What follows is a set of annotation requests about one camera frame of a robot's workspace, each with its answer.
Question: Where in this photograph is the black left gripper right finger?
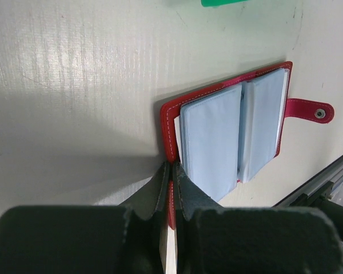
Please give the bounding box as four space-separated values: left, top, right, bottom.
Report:
173 162 343 273

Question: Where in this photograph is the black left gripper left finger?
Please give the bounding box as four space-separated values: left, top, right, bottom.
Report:
0 162 170 273

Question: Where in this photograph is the red leather card holder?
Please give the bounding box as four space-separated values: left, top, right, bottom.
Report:
159 61 335 231

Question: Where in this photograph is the green plastic bin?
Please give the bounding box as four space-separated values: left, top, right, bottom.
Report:
201 0 246 7

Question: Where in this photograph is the aluminium rail right side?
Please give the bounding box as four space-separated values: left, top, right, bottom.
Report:
274 155 343 207

